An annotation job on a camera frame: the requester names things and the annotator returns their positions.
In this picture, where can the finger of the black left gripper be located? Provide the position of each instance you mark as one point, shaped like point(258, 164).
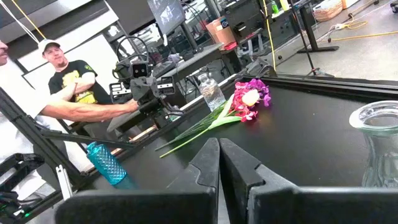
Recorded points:
point(138, 90)
point(153, 88)

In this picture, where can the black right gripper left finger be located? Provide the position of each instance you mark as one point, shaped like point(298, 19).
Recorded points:
point(186, 205)

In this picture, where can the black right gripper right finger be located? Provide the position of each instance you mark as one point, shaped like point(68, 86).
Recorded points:
point(280, 205)

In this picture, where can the blue plastic water bottle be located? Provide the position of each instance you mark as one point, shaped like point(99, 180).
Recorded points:
point(107, 165)

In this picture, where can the red flower bunch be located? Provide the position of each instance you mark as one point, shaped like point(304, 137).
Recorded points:
point(239, 105)

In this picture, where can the purple flower bunch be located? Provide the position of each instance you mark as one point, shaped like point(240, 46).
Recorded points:
point(260, 87)

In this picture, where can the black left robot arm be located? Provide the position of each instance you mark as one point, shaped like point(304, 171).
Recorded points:
point(154, 106)

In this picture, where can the clear glass bottle vase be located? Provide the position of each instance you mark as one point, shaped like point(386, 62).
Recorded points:
point(212, 93)

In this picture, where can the clear fluted glass vase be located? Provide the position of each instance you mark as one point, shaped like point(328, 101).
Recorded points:
point(381, 155)

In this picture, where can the grey operator desk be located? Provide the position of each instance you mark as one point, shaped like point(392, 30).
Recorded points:
point(192, 60)

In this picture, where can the person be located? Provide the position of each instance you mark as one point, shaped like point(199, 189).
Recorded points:
point(18, 102)
point(71, 74)

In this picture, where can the computer monitor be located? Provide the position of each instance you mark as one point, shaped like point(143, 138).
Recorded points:
point(166, 15)

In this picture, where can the cardboard box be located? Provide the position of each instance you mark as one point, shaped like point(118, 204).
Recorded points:
point(222, 34)

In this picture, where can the yellow rod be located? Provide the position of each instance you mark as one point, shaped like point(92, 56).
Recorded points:
point(269, 34)

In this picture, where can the green bottle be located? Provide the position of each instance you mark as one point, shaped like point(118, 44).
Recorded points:
point(275, 7)

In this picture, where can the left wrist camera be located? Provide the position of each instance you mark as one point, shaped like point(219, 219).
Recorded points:
point(139, 70)

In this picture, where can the black pedestal desk leg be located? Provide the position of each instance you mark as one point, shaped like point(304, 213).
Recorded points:
point(311, 31)

